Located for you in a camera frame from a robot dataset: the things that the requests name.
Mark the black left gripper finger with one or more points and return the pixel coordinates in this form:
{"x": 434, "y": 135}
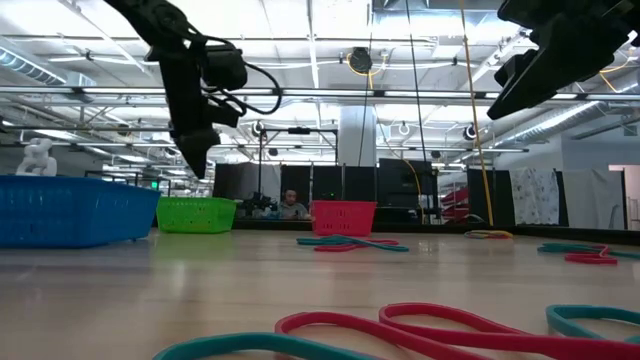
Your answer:
{"x": 197, "y": 150}

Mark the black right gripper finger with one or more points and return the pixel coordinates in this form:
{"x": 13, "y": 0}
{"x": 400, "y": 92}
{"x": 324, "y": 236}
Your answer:
{"x": 575, "y": 50}
{"x": 515, "y": 67}

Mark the yellow rubber band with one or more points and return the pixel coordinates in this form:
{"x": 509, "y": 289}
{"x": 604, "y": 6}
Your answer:
{"x": 502, "y": 233}

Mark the dark grey partition panel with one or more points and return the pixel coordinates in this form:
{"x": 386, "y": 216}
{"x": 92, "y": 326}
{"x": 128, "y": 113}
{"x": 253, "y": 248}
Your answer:
{"x": 235, "y": 180}

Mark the green exit sign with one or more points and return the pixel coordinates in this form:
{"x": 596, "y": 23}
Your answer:
{"x": 154, "y": 185}

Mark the long ceiling light strip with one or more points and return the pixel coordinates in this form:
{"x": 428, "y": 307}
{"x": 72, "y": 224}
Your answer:
{"x": 125, "y": 91}

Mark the green plastic basket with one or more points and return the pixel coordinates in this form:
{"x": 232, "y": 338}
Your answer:
{"x": 195, "y": 215}

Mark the horizontal ceiling pipe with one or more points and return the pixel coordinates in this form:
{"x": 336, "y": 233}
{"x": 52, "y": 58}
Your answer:
{"x": 100, "y": 129}

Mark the person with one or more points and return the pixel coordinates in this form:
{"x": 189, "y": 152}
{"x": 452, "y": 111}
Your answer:
{"x": 292, "y": 210}

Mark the black partition panel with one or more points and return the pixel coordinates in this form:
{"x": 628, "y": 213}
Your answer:
{"x": 500, "y": 195}
{"x": 400, "y": 180}
{"x": 325, "y": 182}

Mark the white patterned cloth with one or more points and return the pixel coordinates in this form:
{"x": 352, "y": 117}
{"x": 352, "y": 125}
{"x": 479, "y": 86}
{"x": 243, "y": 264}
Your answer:
{"x": 535, "y": 195}

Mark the blue plastic basket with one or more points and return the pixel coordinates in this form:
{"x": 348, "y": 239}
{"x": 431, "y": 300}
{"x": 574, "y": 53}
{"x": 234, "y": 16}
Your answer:
{"x": 75, "y": 210}

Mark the grey hanging cloth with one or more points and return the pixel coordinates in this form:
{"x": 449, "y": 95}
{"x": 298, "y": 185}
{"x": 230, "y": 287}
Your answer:
{"x": 590, "y": 195}

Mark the red storage rack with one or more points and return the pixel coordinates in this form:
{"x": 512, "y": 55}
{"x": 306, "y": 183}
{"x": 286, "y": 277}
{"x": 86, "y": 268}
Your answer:
{"x": 452, "y": 200}

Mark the white building pillar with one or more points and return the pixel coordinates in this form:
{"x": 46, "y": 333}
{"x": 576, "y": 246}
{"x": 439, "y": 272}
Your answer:
{"x": 350, "y": 135}

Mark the red plastic basket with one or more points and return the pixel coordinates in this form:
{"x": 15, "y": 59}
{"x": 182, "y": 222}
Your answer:
{"x": 342, "y": 217}

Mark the white robot figure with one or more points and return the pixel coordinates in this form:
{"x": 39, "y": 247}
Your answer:
{"x": 37, "y": 160}

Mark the silver ceiling duct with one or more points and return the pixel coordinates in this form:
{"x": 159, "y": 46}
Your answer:
{"x": 560, "y": 122}
{"x": 25, "y": 65}

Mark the black camera rig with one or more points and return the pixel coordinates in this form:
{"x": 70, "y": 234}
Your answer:
{"x": 260, "y": 204}

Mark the black frame stand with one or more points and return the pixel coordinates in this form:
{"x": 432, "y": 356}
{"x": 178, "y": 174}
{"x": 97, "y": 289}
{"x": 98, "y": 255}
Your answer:
{"x": 299, "y": 130}

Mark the black table frame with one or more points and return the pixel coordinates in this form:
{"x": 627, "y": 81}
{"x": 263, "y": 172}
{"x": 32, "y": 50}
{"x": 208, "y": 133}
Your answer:
{"x": 270, "y": 225}

